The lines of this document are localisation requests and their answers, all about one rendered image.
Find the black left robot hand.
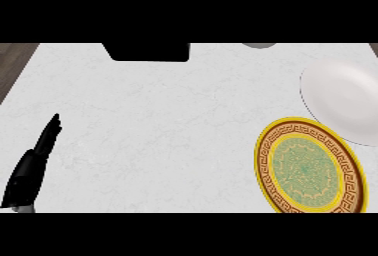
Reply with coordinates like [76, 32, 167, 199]
[0, 113, 64, 209]

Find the yellow patterned green plate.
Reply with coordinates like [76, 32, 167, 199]
[253, 116, 369, 214]

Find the plain white plate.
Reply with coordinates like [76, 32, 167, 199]
[299, 58, 378, 148]

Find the black appliance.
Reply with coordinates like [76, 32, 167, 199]
[101, 42, 192, 63]

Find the grey round object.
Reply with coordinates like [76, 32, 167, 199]
[241, 42, 278, 50]

